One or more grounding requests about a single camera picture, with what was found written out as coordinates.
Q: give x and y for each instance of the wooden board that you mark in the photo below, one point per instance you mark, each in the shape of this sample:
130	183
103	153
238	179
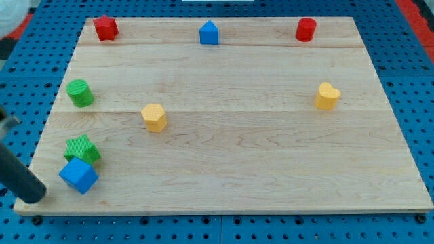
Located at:
243	136

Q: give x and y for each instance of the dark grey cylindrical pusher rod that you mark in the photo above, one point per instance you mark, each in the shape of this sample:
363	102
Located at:
18	178

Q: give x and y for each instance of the yellow hexagon block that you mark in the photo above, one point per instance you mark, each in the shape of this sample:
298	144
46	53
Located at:
154	118

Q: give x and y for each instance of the yellow heart block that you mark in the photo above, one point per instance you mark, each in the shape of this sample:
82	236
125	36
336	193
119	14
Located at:
327	97

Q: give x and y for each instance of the blue pentagon house block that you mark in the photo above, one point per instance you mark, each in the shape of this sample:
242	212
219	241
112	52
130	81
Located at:
209	34

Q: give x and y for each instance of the red star block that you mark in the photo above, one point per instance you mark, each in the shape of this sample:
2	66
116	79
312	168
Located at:
106	28

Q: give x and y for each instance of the red cylinder block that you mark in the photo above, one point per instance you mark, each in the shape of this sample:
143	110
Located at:
306	29

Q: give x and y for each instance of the green star block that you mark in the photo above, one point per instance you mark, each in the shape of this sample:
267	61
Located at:
81	148

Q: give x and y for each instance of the blue cube block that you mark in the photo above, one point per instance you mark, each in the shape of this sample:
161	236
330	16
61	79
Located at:
79	175

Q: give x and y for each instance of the green cylinder block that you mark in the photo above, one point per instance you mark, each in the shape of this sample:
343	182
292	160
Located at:
79	92

